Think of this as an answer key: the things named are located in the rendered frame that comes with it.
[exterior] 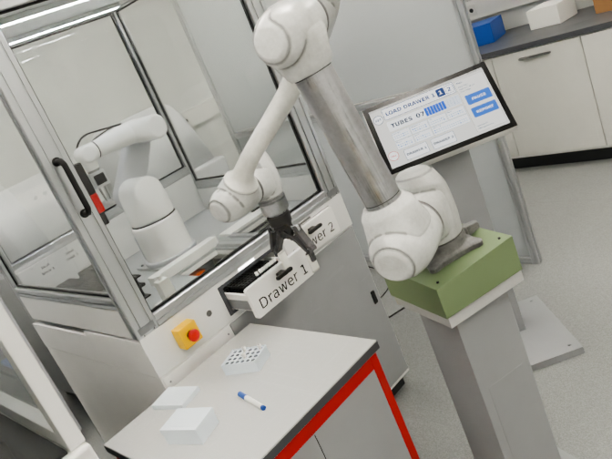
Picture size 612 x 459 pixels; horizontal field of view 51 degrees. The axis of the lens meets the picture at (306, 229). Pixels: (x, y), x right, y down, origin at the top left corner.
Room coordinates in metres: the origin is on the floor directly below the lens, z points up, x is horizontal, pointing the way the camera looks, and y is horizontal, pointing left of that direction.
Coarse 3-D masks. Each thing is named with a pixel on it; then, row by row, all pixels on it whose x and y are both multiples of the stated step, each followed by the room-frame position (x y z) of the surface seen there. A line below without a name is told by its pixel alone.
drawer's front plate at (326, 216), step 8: (328, 208) 2.40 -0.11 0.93; (320, 216) 2.36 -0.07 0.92; (328, 216) 2.39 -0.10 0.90; (304, 224) 2.32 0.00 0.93; (312, 224) 2.33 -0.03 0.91; (336, 224) 2.40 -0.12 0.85; (320, 232) 2.34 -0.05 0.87; (328, 232) 2.37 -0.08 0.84; (336, 232) 2.39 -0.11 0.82; (288, 240) 2.25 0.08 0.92; (320, 240) 2.33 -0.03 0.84; (288, 248) 2.24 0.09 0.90; (296, 248) 2.26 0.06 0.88
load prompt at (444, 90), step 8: (440, 88) 2.51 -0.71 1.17; (448, 88) 2.50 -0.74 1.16; (416, 96) 2.53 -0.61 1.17; (424, 96) 2.51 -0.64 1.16; (432, 96) 2.50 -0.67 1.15; (440, 96) 2.49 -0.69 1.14; (400, 104) 2.53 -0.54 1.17; (408, 104) 2.52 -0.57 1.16; (416, 104) 2.51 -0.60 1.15; (424, 104) 2.49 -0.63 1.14; (384, 112) 2.53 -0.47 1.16; (392, 112) 2.52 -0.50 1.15; (400, 112) 2.51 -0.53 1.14
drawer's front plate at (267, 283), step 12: (300, 252) 2.09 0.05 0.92; (276, 264) 2.03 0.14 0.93; (300, 264) 2.07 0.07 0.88; (264, 276) 1.98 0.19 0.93; (276, 276) 2.00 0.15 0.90; (288, 276) 2.03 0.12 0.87; (300, 276) 2.06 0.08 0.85; (252, 288) 1.94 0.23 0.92; (264, 288) 1.96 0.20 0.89; (276, 288) 1.99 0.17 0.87; (288, 288) 2.02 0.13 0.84; (252, 300) 1.93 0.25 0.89; (264, 300) 1.95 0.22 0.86; (276, 300) 1.98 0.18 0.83; (264, 312) 1.94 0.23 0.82
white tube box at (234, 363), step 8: (264, 344) 1.78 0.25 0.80; (232, 352) 1.82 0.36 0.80; (240, 352) 1.79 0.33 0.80; (248, 352) 1.78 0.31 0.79; (256, 352) 1.76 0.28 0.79; (264, 352) 1.75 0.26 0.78; (232, 360) 1.77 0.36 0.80; (240, 360) 1.75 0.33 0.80; (248, 360) 1.73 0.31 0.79; (256, 360) 1.71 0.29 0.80; (264, 360) 1.74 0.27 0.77; (224, 368) 1.76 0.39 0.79; (232, 368) 1.74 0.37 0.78; (240, 368) 1.73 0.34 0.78; (248, 368) 1.72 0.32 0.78; (256, 368) 1.70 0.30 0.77
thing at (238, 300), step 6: (264, 258) 2.24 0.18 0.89; (270, 258) 2.22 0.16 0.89; (276, 258) 2.19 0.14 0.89; (228, 294) 2.04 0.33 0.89; (234, 294) 2.02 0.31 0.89; (240, 294) 1.99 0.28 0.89; (228, 300) 2.05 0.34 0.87; (234, 300) 2.02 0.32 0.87; (240, 300) 2.00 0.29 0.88; (246, 300) 1.97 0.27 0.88; (234, 306) 2.04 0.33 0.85; (240, 306) 2.01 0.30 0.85; (246, 306) 1.98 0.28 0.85
